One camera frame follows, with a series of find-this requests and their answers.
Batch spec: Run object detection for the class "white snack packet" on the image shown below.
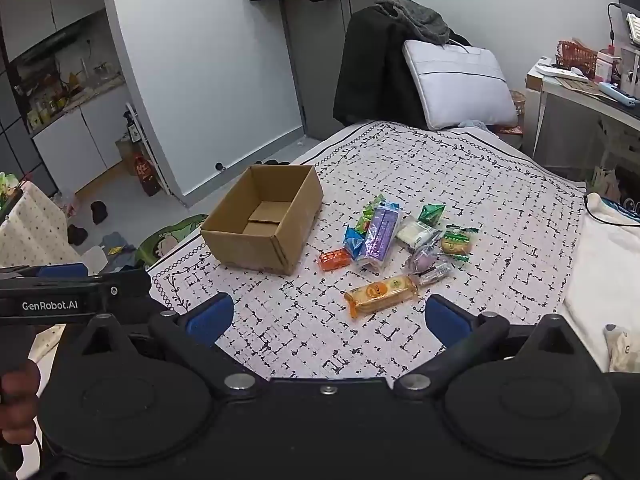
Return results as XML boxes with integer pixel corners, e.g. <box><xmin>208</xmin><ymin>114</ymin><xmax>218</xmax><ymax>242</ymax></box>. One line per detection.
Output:
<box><xmin>396</xmin><ymin>216</ymin><xmax>442</xmax><ymax>254</ymax></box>

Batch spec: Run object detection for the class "blue snack packet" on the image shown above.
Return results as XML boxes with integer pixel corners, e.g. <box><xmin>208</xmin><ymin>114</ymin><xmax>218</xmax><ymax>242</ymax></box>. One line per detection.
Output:
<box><xmin>343</xmin><ymin>226</ymin><xmax>369</xmax><ymax>262</ymax></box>

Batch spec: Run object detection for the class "grey hoodie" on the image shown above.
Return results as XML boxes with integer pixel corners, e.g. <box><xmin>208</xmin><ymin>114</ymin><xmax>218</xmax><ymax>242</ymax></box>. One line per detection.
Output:
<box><xmin>373</xmin><ymin>0</ymin><xmax>452</xmax><ymax>45</ymax></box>

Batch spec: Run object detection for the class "clear grey snack packet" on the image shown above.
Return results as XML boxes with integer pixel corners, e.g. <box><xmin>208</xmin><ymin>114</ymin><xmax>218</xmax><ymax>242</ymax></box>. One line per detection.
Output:
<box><xmin>414</xmin><ymin>259</ymin><xmax>457</xmax><ymax>287</ymax></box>

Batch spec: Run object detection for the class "person's left hand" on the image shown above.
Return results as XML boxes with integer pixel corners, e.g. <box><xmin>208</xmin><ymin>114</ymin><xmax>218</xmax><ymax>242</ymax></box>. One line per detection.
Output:
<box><xmin>0</xmin><ymin>359</ymin><xmax>42</xmax><ymax>447</ymax></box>

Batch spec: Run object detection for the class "range hood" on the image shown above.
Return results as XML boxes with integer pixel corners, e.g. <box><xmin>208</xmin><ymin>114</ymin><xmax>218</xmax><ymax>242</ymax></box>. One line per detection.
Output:
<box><xmin>12</xmin><ymin>24</ymin><xmax>85</xmax><ymax>63</ymax></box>

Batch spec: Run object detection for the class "red shopping bag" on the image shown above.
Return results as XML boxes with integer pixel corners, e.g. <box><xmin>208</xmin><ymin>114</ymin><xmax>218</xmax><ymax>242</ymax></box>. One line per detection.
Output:
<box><xmin>134</xmin><ymin>156</ymin><xmax>162</xmax><ymax>197</ymax></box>

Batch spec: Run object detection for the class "white desk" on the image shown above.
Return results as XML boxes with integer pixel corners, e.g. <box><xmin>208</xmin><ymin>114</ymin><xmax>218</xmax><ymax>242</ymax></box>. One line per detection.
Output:
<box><xmin>525</xmin><ymin>57</ymin><xmax>640</xmax><ymax>173</ymax></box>

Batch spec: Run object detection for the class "grey white pillow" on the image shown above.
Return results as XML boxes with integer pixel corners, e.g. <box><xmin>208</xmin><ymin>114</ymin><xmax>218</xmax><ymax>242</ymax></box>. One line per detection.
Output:
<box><xmin>401</xmin><ymin>38</ymin><xmax>519</xmax><ymax>132</ymax></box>

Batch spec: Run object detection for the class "green cartoon rug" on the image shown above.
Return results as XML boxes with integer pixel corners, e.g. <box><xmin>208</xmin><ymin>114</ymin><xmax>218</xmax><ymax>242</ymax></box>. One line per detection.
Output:
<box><xmin>136</xmin><ymin>214</ymin><xmax>209</xmax><ymax>268</ymax></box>

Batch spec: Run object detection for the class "pink box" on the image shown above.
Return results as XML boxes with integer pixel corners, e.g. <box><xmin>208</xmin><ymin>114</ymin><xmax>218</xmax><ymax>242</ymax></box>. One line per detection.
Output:
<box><xmin>595</xmin><ymin>49</ymin><xmax>617</xmax><ymax>84</ymax></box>

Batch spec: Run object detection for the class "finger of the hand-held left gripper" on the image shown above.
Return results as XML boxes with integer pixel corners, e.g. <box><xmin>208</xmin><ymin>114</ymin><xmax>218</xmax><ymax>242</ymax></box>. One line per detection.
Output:
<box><xmin>0</xmin><ymin>263</ymin><xmax>151</xmax><ymax>289</ymax></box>

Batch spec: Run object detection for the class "light blue game controller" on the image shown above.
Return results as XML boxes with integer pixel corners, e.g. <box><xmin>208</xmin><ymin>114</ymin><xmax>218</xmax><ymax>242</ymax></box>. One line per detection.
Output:
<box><xmin>598</xmin><ymin>81</ymin><xmax>640</xmax><ymax>109</ymax></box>

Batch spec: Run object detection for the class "green triangular snack packet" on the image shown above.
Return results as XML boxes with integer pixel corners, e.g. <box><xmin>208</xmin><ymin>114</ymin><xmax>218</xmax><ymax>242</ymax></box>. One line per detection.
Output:
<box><xmin>417</xmin><ymin>203</ymin><xmax>447</xmax><ymax>227</ymax></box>

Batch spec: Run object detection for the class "beige tote bag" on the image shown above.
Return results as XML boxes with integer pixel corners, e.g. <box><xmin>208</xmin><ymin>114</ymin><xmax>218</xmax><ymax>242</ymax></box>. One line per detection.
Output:
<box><xmin>592</xmin><ymin>165</ymin><xmax>622</xmax><ymax>202</ymax></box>

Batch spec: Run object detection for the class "yellow cake package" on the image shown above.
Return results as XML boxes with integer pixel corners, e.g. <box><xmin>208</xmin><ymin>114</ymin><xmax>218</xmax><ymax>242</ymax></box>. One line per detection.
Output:
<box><xmin>343</xmin><ymin>274</ymin><xmax>420</xmax><ymax>319</ymax></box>

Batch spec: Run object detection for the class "green and yellow snack packet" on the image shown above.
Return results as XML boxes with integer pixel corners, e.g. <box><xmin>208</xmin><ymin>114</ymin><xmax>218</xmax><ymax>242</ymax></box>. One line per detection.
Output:
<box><xmin>354</xmin><ymin>193</ymin><xmax>387</xmax><ymax>235</ymax></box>

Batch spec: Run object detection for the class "white kitchen cabinet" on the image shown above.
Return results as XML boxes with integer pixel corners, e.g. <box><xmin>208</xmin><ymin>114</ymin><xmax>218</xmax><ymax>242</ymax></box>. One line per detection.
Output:
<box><xmin>0</xmin><ymin>0</ymin><xmax>107</xmax><ymax>63</ymax></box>
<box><xmin>31</xmin><ymin>84</ymin><xmax>147</xmax><ymax>197</ymax></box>

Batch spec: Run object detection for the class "black coat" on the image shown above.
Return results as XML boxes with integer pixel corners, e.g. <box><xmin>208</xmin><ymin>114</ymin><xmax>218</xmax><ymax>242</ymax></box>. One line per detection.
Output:
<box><xmin>333</xmin><ymin>6</ymin><xmax>431</xmax><ymax>129</ymax></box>

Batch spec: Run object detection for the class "green-edged round cake packet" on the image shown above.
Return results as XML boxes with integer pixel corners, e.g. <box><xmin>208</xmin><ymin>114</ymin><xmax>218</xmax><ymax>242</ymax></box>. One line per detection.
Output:
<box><xmin>439</xmin><ymin>224</ymin><xmax>479</xmax><ymax>264</ymax></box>

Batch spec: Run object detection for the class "brown cardboard box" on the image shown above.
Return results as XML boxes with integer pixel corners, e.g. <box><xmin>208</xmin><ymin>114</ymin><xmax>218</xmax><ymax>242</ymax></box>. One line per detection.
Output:
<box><xmin>200</xmin><ymin>163</ymin><xmax>324</xmax><ymax>277</ymax></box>

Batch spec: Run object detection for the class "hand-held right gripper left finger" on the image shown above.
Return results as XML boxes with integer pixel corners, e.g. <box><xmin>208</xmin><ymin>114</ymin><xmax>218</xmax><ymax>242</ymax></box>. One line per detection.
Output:
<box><xmin>80</xmin><ymin>292</ymin><xmax>261</xmax><ymax>402</ymax></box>

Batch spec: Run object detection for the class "polka dot cloth bag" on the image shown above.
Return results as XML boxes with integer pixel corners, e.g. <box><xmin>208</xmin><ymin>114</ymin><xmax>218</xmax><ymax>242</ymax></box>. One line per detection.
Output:
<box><xmin>0</xmin><ymin>180</ymin><xmax>85</xmax><ymax>269</ymax></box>

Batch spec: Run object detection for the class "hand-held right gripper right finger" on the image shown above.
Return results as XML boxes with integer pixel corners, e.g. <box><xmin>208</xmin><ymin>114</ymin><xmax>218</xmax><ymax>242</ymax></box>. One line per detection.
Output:
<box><xmin>394</xmin><ymin>294</ymin><xmax>576</xmax><ymax>401</ymax></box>

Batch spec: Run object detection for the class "patterned white bed blanket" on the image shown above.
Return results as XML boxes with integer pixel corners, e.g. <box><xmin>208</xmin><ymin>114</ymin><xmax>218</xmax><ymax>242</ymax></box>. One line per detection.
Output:
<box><xmin>147</xmin><ymin>120</ymin><xmax>591</xmax><ymax>382</ymax></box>

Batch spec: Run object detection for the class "white lower kitchen cabinet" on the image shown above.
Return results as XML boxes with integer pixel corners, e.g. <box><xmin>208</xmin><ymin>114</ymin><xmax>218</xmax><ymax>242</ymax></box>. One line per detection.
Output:
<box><xmin>31</xmin><ymin>84</ymin><xmax>147</xmax><ymax>197</ymax></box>

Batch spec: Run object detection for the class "small purple snack packet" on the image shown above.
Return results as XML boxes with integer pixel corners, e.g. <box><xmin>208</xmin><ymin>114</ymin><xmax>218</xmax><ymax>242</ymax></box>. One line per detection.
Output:
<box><xmin>406</xmin><ymin>244</ymin><xmax>442</xmax><ymax>275</ymax></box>

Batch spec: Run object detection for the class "long purple snack package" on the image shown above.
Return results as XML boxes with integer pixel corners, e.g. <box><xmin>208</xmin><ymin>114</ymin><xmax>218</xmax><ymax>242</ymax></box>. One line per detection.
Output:
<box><xmin>359</xmin><ymin>204</ymin><xmax>404</xmax><ymax>272</ymax></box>

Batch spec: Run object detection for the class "row of kitchen counter bottles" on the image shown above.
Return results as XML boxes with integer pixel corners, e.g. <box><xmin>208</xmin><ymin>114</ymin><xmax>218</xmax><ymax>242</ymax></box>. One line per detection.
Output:
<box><xmin>24</xmin><ymin>60</ymin><xmax>126</xmax><ymax>132</ymax></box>

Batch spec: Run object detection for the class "white quilt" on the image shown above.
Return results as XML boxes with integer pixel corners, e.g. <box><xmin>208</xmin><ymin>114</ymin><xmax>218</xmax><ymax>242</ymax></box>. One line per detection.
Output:
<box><xmin>557</xmin><ymin>191</ymin><xmax>640</xmax><ymax>373</ymax></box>

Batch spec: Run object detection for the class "white upper kitchen cabinet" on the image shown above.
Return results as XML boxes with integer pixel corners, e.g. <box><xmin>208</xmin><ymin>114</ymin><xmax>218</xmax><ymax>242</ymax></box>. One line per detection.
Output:
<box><xmin>0</xmin><ymin>0</ymin><xmax>107</xmax><ymax>63</ymax></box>

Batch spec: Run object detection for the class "orange snack packet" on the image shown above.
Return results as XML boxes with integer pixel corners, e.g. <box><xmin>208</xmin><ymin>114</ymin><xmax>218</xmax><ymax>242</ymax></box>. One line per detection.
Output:
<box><xmin>319</xmin><ymin>247</ymin><xmax>352</xmax><ymax>272</ymax></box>

